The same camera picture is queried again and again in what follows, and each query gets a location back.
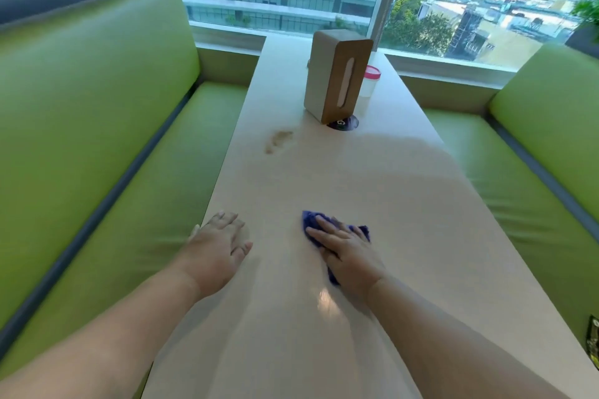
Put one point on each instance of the person's left hand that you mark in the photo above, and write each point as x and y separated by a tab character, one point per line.
213	251

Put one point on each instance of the person's right hand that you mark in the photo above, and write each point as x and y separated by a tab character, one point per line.
351	258

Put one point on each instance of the person's right thumb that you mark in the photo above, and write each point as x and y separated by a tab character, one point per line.
319	240

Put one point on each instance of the person's left thumb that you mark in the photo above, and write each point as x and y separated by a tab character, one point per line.
242	253

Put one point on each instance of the person's left little finger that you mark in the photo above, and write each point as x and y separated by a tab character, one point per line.
194	231

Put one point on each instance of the blue cleaning cloth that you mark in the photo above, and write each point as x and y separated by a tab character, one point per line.
310	222

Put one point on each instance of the person's left forearm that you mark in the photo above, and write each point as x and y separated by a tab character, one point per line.
117	342

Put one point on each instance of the person's right forearm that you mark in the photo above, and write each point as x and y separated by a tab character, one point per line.
444	347

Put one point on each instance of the brown spill stain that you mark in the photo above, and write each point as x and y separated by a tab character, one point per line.
279	139

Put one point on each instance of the black round table grommet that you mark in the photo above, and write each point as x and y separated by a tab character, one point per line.
345	122

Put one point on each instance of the green upholstered bench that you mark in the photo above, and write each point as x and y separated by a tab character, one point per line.
93	132
538	146

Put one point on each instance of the clear cup with pink lid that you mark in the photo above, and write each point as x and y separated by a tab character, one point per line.
370	81

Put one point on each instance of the beige tissue box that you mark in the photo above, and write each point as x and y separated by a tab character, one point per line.
327	71

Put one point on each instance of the black yellow object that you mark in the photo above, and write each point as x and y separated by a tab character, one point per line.
594	342

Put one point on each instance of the green leafy plant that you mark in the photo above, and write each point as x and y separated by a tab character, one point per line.
588	10

